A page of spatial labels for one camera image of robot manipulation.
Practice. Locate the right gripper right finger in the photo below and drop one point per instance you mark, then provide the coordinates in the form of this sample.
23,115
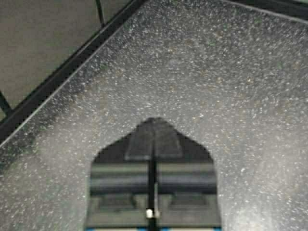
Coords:
185,182

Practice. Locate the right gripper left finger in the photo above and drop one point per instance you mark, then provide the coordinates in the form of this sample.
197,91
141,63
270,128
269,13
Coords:
120,184

